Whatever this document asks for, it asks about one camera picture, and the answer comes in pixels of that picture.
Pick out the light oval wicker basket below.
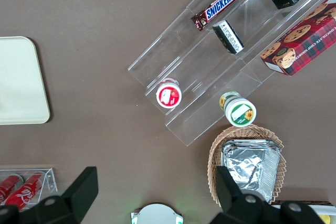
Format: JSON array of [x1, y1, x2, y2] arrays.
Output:
[[207, 125, 288, 206]]

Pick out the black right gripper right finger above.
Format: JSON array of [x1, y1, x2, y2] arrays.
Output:
[[213, 166, 276, 224]]

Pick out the white snack bin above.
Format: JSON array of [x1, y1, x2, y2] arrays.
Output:
[[270, 199, 336, 224]]

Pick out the red cola bottle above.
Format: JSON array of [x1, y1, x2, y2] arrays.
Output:
[[0, 173, 25, 204], [5, 171, 47, 210]]

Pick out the cream plastic tray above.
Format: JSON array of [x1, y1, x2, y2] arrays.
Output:
[[0, 36, 51, 125]]

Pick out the Snickers bar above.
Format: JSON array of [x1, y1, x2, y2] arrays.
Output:
[[190, 0, 246, 31]]

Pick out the clear acrylic step display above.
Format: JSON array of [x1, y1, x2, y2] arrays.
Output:
[[127, 0, 336, 147]]

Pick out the red tartan cookie box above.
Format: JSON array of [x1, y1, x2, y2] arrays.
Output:
[[260, 0, 336, 77]]

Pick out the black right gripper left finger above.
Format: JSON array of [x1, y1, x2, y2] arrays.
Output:
[[35, 166, 99, 224]]

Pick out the red lid cup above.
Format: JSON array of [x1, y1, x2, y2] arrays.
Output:
[[155, 77, 183, 109]]

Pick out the stacked aluminium foil trays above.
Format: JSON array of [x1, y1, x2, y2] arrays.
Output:
[[220, 139, 283, 204]]

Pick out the green lid cup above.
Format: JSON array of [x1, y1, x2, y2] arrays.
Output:
[[219, 91, 257, 127]]

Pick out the clear acrylic bottle rack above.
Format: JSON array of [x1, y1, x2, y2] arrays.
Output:
[[0, 167, 58, 210]]

